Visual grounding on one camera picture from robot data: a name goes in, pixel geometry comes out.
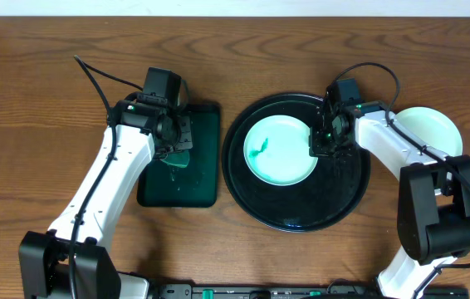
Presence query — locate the green sponge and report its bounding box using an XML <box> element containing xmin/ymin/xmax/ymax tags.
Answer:
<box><xmin>161</xmin><ymin>150</ymin><xmax>190</xmax><ymax>169</ymax></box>

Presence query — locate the pale green plate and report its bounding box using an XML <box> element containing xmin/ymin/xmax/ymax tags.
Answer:
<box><xmin>242</xmin><ymin>115</ymin><xmax>318</xmax><ymax>186</ymax></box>
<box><xmin>396</xmin><ymin>107</ymin><xmax>463</xmax><ymax>156</ymax></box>

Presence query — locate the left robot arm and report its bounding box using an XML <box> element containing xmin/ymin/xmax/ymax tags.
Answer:
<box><xmin>18</xmin><ymin>100</ymin><xmax>193</xmax><ymax>298</ymax></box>

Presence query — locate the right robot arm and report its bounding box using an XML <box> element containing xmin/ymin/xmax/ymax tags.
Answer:
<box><xmin>309</xmin><ymin>102</ymin><xmax>470</xmax><ymax>298</ymax></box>

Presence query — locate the rectangular black water tray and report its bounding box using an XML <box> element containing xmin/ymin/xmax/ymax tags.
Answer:
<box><xmin>136</xmin><ymin>103</ymin><xmax>221</xmax><ymax>208</ymax></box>

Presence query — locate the round black tray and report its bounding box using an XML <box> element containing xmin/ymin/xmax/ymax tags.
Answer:
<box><xmin>221</xmin><ymin>93</ymin><xmax>370</xmax><ymax>233</ymax></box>

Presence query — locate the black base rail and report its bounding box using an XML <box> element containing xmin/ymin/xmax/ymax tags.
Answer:
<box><xmin>151</xmin><ymin>278</ymin><xmax>470</xmax><ymax>299</ymax></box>

